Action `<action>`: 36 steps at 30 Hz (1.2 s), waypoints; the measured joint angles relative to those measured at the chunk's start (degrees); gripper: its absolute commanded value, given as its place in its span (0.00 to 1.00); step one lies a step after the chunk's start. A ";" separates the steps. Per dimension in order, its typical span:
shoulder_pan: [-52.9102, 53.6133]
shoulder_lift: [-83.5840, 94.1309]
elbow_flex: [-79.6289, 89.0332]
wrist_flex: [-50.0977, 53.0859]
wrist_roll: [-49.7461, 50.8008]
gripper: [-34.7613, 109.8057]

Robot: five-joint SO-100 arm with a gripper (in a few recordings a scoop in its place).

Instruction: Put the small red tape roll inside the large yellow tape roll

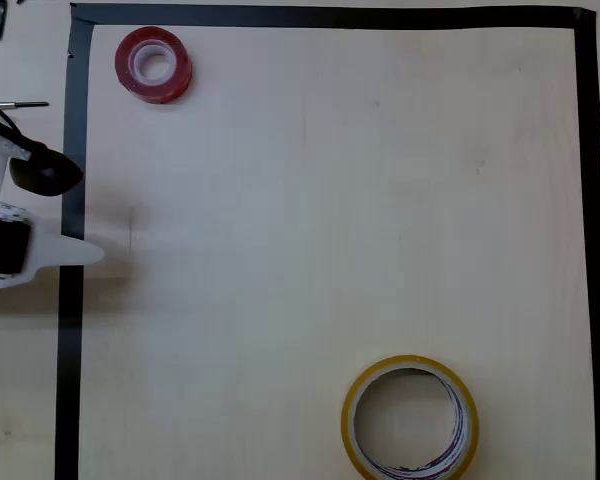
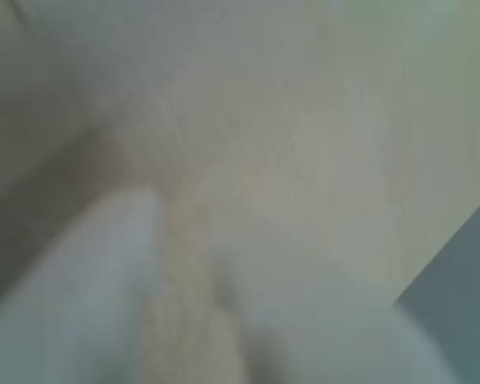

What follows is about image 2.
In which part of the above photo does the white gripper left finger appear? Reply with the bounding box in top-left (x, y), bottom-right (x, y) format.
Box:
top-left (0, 186), bottom-right (166, 384)

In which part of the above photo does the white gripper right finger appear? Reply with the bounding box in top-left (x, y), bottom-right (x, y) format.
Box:
top-left (207, 239), bottom-right (459, 384)

